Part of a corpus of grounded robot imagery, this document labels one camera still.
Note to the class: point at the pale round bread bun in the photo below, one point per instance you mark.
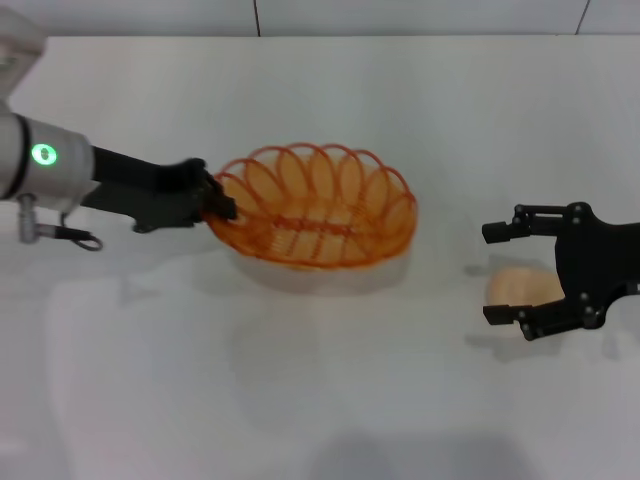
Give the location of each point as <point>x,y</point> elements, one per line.
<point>520,289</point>

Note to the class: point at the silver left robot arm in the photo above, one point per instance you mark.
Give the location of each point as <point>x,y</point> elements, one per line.
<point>35,160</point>

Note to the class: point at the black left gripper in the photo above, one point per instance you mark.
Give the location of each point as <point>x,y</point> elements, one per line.
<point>145,195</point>

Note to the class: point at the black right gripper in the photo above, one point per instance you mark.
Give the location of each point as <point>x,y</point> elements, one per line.
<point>595,265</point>

